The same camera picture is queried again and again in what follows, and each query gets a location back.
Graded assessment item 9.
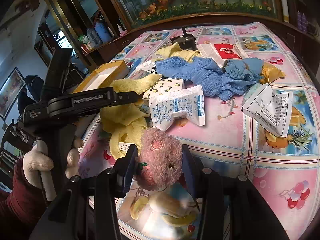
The framed wall picture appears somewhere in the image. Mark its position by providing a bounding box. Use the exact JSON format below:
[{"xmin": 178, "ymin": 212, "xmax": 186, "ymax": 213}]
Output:
[{"xmin": 0, "ymin": 67, "xmax": 26, "ymax": 121}]

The blue towel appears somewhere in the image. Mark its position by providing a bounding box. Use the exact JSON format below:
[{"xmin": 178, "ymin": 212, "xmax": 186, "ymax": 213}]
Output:
[{"xmin": 155, "ymin": 56, "xmax": 264, "ymax": 101}]

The white black text packet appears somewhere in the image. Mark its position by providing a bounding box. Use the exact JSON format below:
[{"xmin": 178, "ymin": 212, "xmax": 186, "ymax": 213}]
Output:
[{"xmin": 241, "ymin": 83, "xmax": 293, "ymax": 138}]

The colourful patterned tablecloth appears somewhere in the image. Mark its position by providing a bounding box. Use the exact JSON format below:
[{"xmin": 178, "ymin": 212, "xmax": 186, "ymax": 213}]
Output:
[{"xmin": 80, "ymin": 22, "xmax": 319, "ymax": 239}]

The yellow cardboard box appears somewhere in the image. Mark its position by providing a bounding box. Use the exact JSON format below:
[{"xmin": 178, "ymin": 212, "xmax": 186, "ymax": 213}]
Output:
[{"xmin": 73, "ymin": 60, "xmax": 129, "ymax": 93}]

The white red label packet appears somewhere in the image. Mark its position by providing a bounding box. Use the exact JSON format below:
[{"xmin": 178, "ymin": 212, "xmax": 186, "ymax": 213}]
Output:
[{"xmin": 197, "ymin": 43, "xmax": 248, "ymax": 68}]

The black power adapter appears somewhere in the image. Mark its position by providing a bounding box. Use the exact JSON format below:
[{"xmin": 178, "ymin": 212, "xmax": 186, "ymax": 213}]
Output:
[{"xmin": 170, "ymin": 27, "xmax": 197, "ymax": 50}]

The dark wooden shelf cabinet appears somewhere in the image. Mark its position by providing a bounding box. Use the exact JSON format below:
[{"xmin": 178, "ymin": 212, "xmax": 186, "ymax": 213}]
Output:
[{"xmin": 44, "ymin": 0, "xmax": 130, "ymax": 72}]

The white blue printed packet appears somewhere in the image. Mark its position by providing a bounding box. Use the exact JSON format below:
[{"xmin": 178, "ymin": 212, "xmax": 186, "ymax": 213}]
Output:
[{"xmin": 149, "ymin": 85, "xmax": 205, "ymax": 131}]

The white gloved left hand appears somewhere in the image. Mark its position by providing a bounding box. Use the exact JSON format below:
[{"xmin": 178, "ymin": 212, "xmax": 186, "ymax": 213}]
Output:
[{"xmin": 22, "ymin": 136, "xmax": 85, "ymax": 189}]

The pink plush toy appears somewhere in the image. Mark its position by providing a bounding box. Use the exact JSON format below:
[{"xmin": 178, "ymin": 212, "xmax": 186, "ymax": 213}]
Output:
[{"xmin": 135, "ymin": 128, "xmax": 183, "ymax": 191}]

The yellow towel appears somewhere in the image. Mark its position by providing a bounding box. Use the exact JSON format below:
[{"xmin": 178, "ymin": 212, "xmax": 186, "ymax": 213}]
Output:
[
  {"xmin": 152, "ymin": 43, "xmax": 202, "ymax": 63},
  {"xmin": 100, "ymin": 74, "xmax": 162, "ymax": 160}
]

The red sleeved left forearm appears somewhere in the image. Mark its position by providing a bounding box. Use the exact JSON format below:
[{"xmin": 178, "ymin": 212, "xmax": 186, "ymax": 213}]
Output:
[{"xmin": 1, "ymin": 159, "xmax": 47, "ymax": 224}]

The blue thermos bottle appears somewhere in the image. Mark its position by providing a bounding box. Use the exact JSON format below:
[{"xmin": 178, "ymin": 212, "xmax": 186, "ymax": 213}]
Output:
[{"xmin": 94, "ymin": 22, "xmax": 112, "ymax": 43}]

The white box with bees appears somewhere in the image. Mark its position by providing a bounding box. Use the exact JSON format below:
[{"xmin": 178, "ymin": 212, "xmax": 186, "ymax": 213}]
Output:
[{"xmin": 143, "ymin": 78, "xmax": 184, "ymax": 100}]

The yellow cracker packet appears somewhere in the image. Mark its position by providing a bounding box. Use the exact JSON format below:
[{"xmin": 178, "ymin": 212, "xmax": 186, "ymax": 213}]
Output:
[{"xmin": 259, "ymin": 62, "xmax": 285, "ymax": 85}]

